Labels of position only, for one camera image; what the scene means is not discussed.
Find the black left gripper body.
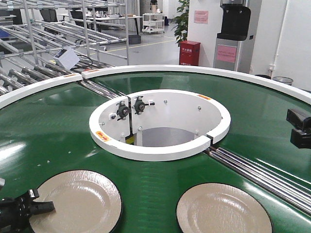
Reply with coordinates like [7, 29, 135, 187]
[0, 195, 33, 233]

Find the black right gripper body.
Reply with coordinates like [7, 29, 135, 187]
[286, 109, 311, 149]

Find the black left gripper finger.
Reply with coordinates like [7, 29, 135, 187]
[32, 201, 55, 215]
[28, 189, 39, 200]

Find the silver plate black rim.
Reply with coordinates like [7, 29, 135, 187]
[30, 170, 122, 233]
[176, 183, 273, 233]

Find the white outer rim right segment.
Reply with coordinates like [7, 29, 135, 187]
[82, 65, 311, 104]

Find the white rim segment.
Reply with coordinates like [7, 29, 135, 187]
[82, 65, 311, 104]
[0, 74, 83, 109]

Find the white outer rim left segment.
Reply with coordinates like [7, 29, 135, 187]
[0, 74, 83, 109]

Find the black bearing block left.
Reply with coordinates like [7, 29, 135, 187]
[117, 101, 129, 120]

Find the black bearing block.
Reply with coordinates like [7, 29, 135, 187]
[117, 101, 129, 120]
[134, 96, 145, 115]

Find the steel rollers rear gap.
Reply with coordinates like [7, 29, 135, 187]
[78, 80, 122, 100]

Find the black water dispenser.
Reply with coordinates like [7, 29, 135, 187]
[214, 0, 251, 71]

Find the black bearing block right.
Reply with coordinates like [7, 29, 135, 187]
[134, 96, 145, 115]

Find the red fire extinguisher cabinet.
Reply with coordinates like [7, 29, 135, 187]
[179, 40, 201, 66]

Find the white control box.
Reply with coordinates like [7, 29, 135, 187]
[53, 48, 80, 70]

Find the metal roller rack shelving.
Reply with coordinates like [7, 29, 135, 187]
[0, 0, 129, 95]

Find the green potted plant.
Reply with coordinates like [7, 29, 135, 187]
[173, 0, 190, 44]

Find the white wheeled cart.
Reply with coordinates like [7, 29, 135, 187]
[142, 13, 164, 34]

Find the wire mesh waste bin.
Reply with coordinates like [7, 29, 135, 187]
[272, 76, 294, 86]

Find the white inner conveyor ring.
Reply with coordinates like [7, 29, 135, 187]
[88, 89, 231, 162]

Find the pink paper wall notice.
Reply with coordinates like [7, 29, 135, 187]
[194, 10, 208, 24]

